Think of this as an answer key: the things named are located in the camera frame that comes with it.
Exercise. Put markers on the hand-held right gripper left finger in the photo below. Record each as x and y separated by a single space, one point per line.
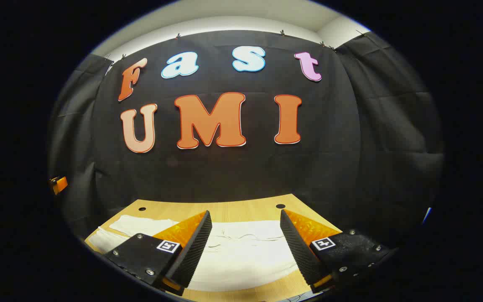
193 247

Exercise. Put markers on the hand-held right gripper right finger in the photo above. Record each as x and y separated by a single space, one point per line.
298 247

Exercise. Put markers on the white jeans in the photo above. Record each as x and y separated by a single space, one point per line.
245 256

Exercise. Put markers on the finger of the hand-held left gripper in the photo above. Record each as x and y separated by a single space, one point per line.
60 184

